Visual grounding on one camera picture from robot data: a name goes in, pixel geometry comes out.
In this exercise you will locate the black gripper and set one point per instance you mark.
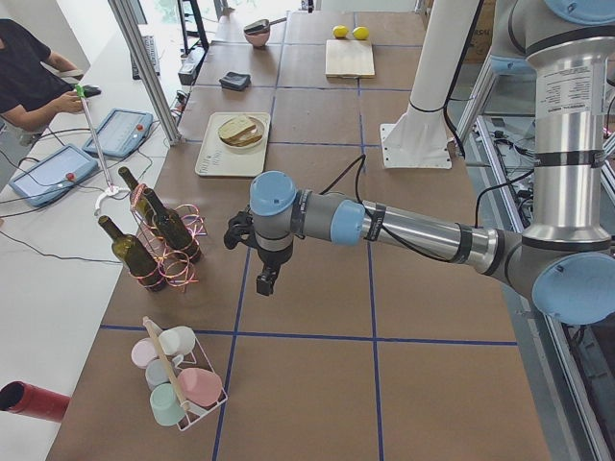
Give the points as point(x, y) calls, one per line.
point(273, 257)

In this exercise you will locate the white round plate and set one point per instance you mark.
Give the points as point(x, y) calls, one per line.
point(258, 124)

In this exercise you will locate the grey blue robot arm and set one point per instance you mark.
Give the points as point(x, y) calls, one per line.
point(562, 261)

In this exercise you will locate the white bear serving tray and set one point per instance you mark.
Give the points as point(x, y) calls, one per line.
point(217, 159)

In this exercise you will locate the white cup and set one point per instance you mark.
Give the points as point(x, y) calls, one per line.
point(177, 340)

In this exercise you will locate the dark wine bottle upper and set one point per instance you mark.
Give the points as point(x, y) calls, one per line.
point(172, 228)

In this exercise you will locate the dark wine bottle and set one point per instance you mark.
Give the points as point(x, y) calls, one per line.
point(132, 187)
point(133, 254)
point(172, 228)

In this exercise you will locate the pink cup large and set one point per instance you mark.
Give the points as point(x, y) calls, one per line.
point(201, 386)

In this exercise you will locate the light pink cup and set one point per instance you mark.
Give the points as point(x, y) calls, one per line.
point(143, 353)

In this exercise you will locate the grey cup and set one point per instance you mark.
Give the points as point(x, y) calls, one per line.
point(155, 374)

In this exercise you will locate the dark wine bottle lower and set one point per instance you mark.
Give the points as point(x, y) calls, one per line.
point(133, 254)

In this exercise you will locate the mint green cup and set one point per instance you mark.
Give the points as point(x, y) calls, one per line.
point(165, 405)

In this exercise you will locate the white stand with rod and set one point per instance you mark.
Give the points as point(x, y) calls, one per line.
point(112, 190)

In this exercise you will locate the grey folded cloth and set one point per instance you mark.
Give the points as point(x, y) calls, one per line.
point(235, 81)

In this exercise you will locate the blue teach pendant far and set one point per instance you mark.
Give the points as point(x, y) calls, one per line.
point(122, 131)

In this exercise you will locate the blue teach pendant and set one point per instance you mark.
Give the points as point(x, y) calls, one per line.
point(122, 131)
point(53, 176)

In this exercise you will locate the wooden cutting board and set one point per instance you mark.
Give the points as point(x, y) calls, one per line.
point(349, 59)

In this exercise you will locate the pink bowl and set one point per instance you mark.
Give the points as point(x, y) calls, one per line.
point(258, 39)

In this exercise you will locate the blue teach pendant near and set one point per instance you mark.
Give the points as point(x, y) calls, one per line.
point(53, 176)

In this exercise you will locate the metal spoon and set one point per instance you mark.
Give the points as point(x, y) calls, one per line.
point(261, 26)

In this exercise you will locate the yellow lemon left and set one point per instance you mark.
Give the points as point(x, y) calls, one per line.
point(340, 31)

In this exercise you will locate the yellow lemon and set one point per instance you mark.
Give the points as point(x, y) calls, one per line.
point(361, 33)
point(340, 31)

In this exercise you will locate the yellow lemon right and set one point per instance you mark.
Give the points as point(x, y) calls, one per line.
point(361, 33)

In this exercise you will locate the red cylinder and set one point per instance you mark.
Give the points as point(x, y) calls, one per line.
point(26, 399)

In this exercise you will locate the person in black shirt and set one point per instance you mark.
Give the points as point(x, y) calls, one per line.
point(31, 94)

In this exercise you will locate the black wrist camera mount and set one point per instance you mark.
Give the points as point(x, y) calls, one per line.
point(241, 230)

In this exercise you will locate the copper wire bottle rack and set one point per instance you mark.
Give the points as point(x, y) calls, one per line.
point(175, 266)

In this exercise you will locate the white wire cup rack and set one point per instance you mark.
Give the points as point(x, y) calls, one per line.
point(173, 365)

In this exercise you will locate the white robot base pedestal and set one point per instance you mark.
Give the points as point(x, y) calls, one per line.
point(418, 140)

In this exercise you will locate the aluminium frame post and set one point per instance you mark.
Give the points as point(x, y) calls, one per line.
point(126, 20)

